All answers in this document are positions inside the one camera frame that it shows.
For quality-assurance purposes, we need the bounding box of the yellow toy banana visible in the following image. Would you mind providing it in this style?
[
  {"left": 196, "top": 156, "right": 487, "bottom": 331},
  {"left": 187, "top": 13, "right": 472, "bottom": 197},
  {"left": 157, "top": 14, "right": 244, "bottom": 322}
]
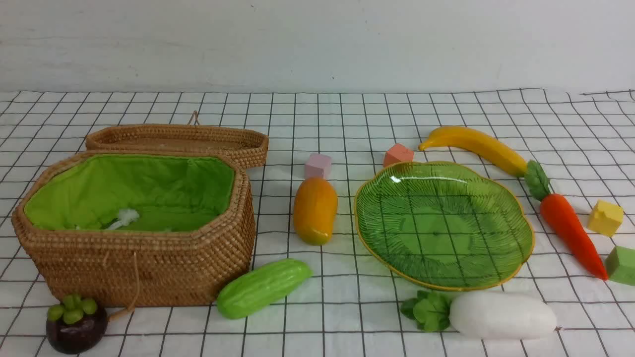
[{"left": 418, "top": 126, "right": 527, "bottom": 177}]

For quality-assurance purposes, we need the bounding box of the orange foam cube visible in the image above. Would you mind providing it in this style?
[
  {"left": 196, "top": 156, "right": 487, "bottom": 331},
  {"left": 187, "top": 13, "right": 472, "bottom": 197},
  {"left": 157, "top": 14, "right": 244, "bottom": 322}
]
[{"left": 383, "top": 144, "right": 414, "bottom": 167}]

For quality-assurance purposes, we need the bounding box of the woven rattan basket lid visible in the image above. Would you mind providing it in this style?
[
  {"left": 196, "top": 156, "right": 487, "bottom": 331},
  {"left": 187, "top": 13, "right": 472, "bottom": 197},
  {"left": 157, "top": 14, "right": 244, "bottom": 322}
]
[{"left": 86, "top": 111, "right": 268, "bottom": 169}]

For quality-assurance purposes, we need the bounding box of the woven rattan basket green lining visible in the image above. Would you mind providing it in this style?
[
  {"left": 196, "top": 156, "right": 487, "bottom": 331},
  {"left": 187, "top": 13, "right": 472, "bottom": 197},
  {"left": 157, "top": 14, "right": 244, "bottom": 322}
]
[{"left": 11, "top": 150, "right": 256, "bottom": 308}]

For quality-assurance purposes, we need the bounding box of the orange yellow toy mango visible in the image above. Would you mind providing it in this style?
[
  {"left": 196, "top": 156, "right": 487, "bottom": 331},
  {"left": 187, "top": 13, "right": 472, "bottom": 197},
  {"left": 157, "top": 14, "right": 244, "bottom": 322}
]
[{"left": 293, "top": 177, "right": 338, "bottom": 245}]

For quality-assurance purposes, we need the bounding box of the white black grid tablecloth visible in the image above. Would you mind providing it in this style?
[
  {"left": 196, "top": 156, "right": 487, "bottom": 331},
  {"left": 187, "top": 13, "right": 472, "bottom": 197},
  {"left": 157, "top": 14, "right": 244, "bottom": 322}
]
[{"left": 0, "top": 88, "right": 635, "bottom": 357}]

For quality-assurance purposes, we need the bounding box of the pink foam cube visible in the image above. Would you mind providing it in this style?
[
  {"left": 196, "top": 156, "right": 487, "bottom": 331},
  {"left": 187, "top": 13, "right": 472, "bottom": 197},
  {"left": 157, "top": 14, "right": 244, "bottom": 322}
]
[{"left": 304, "top": 152, "right": 332, "bottom": 180}]

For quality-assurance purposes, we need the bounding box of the green foam cube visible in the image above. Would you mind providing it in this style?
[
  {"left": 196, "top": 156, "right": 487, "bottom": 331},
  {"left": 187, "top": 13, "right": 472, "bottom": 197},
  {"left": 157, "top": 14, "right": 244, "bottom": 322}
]
[{"left": 605, "top": 246, "right": 635, "bottom": 286}]

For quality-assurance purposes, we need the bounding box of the green glass leaf plate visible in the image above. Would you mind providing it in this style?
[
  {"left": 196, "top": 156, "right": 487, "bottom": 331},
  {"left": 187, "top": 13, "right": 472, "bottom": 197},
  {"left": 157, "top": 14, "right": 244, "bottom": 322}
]
[{"left": 354, "top": 161, "right": 535, "bottom": 292}]

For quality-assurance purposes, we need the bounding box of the orange toy carrot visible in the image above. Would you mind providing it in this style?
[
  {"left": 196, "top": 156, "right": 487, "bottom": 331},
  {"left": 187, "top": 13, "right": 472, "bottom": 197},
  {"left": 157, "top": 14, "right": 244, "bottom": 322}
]
[{"left": 524, "top": 160, "right": 609, "bottom": 281}]

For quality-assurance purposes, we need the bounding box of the yellow foam cube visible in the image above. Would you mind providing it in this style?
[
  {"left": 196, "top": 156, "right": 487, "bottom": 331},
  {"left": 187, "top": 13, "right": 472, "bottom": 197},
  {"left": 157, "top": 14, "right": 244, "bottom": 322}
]
[{"left": 587, "top": 200, "right": 624, "bottom": 238}]

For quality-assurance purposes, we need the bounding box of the white toy radish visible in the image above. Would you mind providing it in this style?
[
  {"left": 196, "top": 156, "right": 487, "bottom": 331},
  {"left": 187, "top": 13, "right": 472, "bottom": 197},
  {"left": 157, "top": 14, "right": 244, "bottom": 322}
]
[{"left": 400, "top": 290, "right": 558, "bottom": 340}]

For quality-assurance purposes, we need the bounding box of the green toy cucumber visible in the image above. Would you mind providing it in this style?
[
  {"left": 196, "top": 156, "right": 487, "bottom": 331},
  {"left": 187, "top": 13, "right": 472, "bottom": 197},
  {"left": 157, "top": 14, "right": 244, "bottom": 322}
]
[{"left": 216, "top": 258, "right": 313, "bottom": 319}]

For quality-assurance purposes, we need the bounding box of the dark purple toy mangosteen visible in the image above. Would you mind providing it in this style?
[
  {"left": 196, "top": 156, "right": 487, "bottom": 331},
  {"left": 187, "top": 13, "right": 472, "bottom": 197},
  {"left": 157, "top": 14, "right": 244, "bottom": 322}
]
[{"left": 46, "top": 293, "right": 108, "bottom": 355}]

